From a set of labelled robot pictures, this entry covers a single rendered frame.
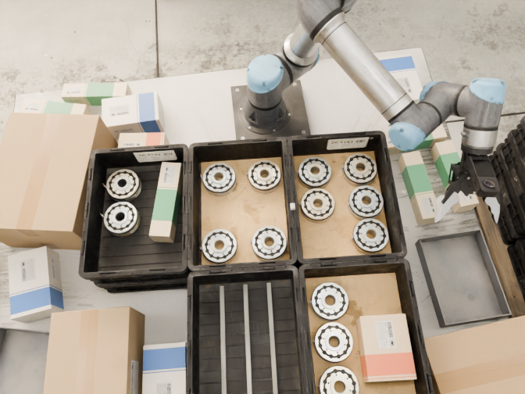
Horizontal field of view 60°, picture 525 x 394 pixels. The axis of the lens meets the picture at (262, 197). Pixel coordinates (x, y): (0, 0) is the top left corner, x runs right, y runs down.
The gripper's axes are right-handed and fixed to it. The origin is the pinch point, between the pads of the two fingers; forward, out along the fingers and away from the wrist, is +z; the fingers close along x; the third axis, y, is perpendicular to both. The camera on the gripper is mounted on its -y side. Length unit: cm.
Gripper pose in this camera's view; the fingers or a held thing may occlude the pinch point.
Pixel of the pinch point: (466, 224)
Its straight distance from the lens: 125.5
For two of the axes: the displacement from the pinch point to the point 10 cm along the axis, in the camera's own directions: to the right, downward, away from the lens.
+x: -10.0, -0.1, 0.2
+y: 0.3, -3.8, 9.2
